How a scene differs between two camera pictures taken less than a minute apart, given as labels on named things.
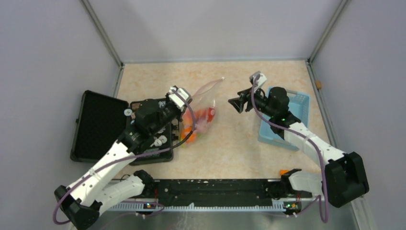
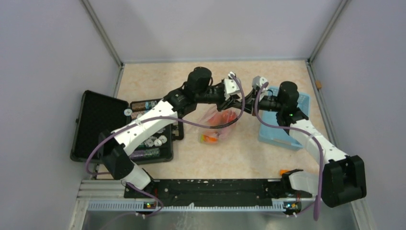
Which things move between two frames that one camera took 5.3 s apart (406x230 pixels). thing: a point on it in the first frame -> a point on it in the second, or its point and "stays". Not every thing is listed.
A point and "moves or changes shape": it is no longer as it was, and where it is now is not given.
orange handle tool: x=283 y=171 stays
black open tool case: x=101 y=121 stays
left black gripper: x=179 y=113 -> x=232 y=102
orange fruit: x=186 y=131 -> x=209 y=139
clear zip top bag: x=200 y=114 moves or changes shape
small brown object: x=319 y=84 stays
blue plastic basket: x=299 y=107 stays
